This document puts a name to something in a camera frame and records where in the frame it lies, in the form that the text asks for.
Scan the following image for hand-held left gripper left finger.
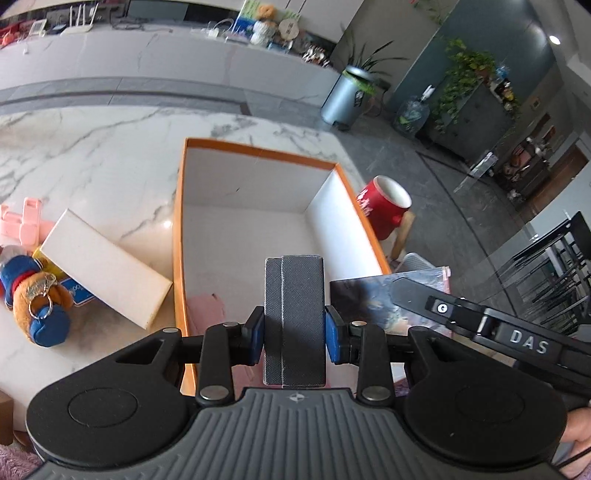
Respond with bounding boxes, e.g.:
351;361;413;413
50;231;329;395
111;305;266;407

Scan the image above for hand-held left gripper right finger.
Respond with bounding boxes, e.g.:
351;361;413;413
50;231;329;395
324;305;462;407

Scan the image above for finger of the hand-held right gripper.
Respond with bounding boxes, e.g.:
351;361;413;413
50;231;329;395
392;277;486;334

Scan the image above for grey sanding block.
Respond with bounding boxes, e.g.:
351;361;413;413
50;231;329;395
263;255;329;387

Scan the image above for dark picture booklet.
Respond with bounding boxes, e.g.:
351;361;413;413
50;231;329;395
329;265;452;333

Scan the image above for orange cardboard box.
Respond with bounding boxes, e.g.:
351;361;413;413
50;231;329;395
173;137;393;398

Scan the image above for pink phone stand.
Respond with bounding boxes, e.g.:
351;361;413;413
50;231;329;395
0;197;56;252

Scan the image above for person's right hand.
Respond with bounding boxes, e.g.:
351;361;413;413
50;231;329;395
564;408;591;446

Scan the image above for pink card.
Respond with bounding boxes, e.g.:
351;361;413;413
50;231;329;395
185;293;229;337

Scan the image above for black dining chairs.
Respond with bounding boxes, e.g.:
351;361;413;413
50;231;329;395
503;211;591;319

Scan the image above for red mug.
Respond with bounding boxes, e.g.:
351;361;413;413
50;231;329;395
356;175;415;259

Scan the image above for white rectangular box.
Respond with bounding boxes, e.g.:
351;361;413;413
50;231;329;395
39;209;174;330

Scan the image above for blue white card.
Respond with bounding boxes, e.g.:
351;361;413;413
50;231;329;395
60;277;100;308

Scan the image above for grey cabinet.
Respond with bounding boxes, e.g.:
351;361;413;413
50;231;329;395
427;80;518;162

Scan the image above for blue water jug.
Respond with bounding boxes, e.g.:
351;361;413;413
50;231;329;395
392;84;437;139

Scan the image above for silver trash can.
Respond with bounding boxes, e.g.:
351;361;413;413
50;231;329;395
321;65;377;131

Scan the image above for stuffed bear blue outfit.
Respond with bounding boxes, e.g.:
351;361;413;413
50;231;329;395
0;244;75;347

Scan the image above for hanging ivy plant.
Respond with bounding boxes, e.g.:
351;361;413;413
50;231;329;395
431;38;497;134

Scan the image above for long-leaf potted plant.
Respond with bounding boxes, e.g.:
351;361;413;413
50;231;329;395
342;28;409;93

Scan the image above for purple fluffy cloth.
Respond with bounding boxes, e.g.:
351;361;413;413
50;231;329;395
0;443;42;480

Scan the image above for white marble TV console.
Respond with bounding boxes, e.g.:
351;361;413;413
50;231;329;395
0;21;342;116

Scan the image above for green flower painting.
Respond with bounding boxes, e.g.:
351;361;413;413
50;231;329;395
236;0;259;33

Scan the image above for white router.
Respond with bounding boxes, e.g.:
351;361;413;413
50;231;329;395
60;2;100;37

